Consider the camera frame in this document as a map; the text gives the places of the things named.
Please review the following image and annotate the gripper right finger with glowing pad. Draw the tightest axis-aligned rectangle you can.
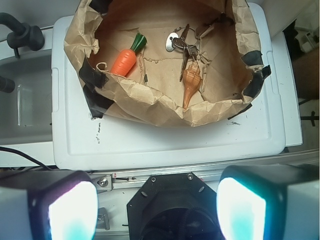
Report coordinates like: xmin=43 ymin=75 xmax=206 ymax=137
xmin=216 ymin=164 xmax=320 ymax=240

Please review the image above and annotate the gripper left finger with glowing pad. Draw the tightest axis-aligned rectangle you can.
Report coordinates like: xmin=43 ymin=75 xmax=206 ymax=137
xmin=0 ymin=170 xmax=98 ymax=240

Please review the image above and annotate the orange toy carrot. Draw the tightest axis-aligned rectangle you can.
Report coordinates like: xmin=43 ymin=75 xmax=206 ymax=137
xmin=109 ymin=33 xmax=147 ymax=77

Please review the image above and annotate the white plastic bin lid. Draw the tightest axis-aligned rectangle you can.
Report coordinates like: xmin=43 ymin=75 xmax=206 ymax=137
xmin=51 ymin=3 xmax=286 ymax=171

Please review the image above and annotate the grey sink basin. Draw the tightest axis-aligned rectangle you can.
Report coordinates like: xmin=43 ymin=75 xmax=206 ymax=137
xmin=0 ymin=49 xmax=52 ymax=145

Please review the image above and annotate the brown paper bag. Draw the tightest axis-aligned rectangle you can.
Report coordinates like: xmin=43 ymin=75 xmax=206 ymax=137
xmin=64 ymin=0 xmax=271 ymax=127

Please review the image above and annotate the orange spiral seashell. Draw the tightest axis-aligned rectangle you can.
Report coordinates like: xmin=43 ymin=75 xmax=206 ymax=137
xmin=182 ymin=61 xmax=202 ymax=111

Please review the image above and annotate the black faucet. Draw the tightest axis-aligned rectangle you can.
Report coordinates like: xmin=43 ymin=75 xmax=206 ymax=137
xmin=0 ymin=12 xmax=45 ymax=59

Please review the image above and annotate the bunch of metal keys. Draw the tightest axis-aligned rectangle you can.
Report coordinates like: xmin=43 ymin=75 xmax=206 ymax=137
xmin=169 ymin=23 xmax=214 ymax=82

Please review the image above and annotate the white oval key tag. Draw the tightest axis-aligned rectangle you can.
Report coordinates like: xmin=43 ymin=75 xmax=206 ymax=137
xmin=165 ymin=32 xmax=179 ymax=52

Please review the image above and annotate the black cable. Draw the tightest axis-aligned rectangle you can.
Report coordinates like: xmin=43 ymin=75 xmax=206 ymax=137
xmin=0 ymin=146 xmax=55 ymax=171

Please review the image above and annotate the aluminium frame rail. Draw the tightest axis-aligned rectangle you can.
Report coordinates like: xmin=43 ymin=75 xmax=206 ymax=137
xmin=89 ymin=149 xmax=320 ymax=193

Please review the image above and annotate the black octagonal mount plate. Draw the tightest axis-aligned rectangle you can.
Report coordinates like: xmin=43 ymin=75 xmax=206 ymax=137
xmin=126 ymin=173 xmax=224 ymax=240

